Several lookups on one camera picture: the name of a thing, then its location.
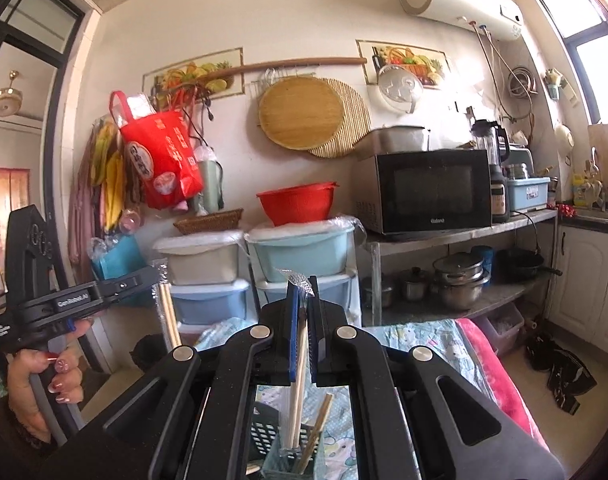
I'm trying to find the round bamboo board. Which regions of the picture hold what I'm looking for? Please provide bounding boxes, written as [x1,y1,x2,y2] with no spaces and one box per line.
[259,78,345,151]

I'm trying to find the black frying pan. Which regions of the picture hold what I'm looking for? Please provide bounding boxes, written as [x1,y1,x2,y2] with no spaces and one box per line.
[498,245,562,281]

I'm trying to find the metal faucet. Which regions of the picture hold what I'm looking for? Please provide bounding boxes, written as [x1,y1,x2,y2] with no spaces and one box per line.
[586,147,607,211]

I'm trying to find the ceiling lamp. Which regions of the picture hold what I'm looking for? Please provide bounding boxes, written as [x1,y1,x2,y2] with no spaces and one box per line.
[0,71,25,117]

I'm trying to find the metal shelf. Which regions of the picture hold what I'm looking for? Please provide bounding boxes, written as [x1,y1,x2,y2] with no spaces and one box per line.
[364,208,559,326]

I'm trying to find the round ribbed mat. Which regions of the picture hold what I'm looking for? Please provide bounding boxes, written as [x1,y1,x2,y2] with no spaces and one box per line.
[306,77,372,159]

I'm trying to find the long wooden rod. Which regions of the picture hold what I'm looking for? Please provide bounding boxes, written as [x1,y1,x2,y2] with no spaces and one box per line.
[201,56,368,83]

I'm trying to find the white kitchen cabinets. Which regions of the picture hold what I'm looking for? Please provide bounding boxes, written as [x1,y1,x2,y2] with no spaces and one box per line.
[546,217,608,361]

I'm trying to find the person's left hand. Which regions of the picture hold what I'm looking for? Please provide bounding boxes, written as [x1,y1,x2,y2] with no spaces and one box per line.
[6,317,92,443]

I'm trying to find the wicker basket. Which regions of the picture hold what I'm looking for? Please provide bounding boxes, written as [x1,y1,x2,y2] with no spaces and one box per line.
[173,208,245,236]

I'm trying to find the window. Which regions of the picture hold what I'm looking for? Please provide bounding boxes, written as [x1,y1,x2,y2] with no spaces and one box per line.
[521,0,608,126]

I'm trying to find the pink round container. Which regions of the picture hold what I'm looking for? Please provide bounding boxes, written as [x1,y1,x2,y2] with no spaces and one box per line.
[119,208,145,236]

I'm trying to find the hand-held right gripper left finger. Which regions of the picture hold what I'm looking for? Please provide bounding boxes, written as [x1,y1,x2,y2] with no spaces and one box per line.
[39,280,309,480]

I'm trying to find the blue cup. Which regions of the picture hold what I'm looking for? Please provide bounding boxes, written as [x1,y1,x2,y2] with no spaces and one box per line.
[471,246,494,286]

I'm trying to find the black blender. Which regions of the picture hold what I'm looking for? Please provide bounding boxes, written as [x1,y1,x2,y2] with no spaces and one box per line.
[471,119,510,223]

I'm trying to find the red shopping bag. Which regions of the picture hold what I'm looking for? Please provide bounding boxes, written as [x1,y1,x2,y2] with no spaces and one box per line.
[109,91,205,211]

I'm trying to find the small steel pot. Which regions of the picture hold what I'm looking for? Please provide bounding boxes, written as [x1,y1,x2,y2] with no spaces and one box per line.
[399,266,432,302]

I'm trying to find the red colander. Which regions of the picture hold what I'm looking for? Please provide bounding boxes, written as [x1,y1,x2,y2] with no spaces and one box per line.
[256,182,341,227]

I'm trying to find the pink hanging cloth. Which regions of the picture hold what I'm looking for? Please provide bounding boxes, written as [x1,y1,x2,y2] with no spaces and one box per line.
[66,135,105,286]

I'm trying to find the cartoon printed blue blanket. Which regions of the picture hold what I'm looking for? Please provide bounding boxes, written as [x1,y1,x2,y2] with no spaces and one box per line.
[194,317,494,480]

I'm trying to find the clear plastic box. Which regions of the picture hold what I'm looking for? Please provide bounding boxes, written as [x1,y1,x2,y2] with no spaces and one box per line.
[474,302,527,356]

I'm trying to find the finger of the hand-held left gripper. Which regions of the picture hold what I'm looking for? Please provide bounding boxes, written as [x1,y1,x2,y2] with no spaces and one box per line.
[101,266,167,297]
[76,285,157,321]

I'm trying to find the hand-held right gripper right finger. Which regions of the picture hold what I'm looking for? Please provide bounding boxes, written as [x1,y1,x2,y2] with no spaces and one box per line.
[308,275,567,480]

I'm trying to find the coiled hose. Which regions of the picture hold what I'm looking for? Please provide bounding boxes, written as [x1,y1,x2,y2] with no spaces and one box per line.
[508,65,538,97]

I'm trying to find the black floor bags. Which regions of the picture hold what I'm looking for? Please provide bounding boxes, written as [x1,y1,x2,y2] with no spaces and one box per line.
[526,330,597,416]

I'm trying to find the fruit wall picture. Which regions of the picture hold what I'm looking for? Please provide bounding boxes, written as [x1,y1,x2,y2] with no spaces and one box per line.
[143,47,245,98]
[356,39,452,90]

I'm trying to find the stacked steel pots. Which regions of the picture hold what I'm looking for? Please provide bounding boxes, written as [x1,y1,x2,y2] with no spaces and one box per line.
[431,252,490,309]

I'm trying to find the metal container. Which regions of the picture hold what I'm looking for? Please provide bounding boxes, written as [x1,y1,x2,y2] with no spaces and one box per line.
[366,126,431,155]

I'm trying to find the glass pot lid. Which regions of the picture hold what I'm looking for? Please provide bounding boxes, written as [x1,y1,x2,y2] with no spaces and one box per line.
[378,64,425,113]

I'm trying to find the black microwave oven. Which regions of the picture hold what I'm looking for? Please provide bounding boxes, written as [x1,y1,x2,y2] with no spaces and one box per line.
[356,149,493,236]

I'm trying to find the blue hanging bag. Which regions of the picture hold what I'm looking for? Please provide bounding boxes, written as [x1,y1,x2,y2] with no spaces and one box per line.
[91,235,147,306]

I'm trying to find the blue dish box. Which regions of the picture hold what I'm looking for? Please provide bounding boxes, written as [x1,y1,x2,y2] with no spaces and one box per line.
[506,176,552,212]

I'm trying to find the light teal storage bin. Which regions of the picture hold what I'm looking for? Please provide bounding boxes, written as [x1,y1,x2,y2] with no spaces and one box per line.
[245,220,357,283]

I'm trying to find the white storage bin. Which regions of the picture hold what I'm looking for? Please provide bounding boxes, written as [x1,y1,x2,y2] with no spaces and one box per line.
[153,232,245,286]

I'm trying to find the pink blanket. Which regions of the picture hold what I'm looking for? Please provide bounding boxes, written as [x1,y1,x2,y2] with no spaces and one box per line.
[456,317,552,456]

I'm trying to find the green plastic utensil holder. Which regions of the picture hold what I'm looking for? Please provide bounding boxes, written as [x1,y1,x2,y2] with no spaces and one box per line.
[246,400,352,480]

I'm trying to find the blue storage bin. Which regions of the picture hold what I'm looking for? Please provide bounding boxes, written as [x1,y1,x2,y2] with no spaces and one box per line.
[256,270,359,321]
[166,279,249,326]

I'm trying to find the wooden cutting board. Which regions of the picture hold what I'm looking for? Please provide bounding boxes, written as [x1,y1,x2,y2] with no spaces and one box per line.
[588,122,608,206]

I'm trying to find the yellow hanging bags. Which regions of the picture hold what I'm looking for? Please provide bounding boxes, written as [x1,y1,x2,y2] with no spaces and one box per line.
[91,120,130,233]

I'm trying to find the green wall holder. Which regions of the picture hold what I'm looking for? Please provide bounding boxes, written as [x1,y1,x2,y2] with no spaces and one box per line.
[544,67,577,106]

